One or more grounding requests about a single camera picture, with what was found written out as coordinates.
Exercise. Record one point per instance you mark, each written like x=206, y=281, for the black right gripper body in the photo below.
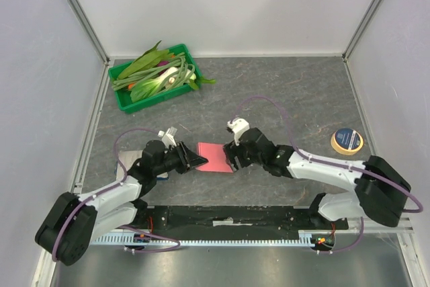
x=235, y=155

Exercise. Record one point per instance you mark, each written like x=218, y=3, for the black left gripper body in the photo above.
x=174, y=159

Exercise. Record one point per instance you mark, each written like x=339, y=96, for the pink paper box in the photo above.
x=217, y=161

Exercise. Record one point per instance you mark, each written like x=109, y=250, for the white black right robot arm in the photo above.
x=372, y=188

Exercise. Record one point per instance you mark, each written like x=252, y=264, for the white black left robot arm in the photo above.
x=76, y=220

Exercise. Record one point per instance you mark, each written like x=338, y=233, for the blue white book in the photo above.
x=127, y=158

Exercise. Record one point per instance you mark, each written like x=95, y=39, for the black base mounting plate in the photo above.
x=294, y=219

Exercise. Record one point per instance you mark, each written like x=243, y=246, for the bok choy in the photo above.
x=147, y=88

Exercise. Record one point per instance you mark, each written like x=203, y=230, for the green plastic tray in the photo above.
x=179, y=87

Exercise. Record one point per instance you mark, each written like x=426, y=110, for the white radish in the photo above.
x=172, y=73

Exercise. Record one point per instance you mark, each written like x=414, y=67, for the green long beans bundle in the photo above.
x=178, y=61

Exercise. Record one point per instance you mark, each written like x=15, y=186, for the yellow masking tape roll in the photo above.
x=346, y=141

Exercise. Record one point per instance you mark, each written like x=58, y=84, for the green leafy vegetable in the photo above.
x=148, y=60

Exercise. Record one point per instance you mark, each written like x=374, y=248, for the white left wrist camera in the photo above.
x=168, y=137

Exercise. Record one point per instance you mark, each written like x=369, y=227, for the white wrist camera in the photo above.
x=237, y=126
x=168, y=137

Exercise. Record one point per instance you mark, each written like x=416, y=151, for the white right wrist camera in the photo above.
x=237, y=126

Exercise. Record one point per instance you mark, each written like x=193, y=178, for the light blue cable duct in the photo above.
x=128, y=238

